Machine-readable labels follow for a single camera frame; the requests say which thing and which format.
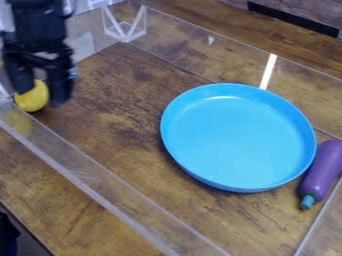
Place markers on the purple toy eggplant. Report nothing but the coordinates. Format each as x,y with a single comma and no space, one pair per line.
325,170

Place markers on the blue round tray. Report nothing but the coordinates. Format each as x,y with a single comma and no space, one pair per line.
237,137

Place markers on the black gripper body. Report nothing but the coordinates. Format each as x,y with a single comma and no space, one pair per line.
19,57

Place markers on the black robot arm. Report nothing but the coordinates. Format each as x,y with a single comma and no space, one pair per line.
35,46

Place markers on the clear acrylic enclosure wall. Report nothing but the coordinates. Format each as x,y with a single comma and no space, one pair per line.
88,176

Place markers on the yellow lemon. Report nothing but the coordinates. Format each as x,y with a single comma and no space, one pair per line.
35,99

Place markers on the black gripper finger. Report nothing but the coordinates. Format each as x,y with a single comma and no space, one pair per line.
61,79
21,76

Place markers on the black bar on background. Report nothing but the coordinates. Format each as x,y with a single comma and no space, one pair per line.
293,19

